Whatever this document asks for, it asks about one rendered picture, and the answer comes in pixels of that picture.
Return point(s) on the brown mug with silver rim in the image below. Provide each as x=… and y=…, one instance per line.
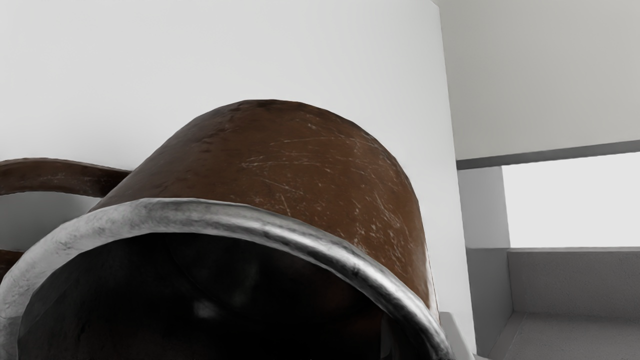
x=300, y=165

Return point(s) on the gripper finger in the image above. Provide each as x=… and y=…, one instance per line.
x=459, y=345

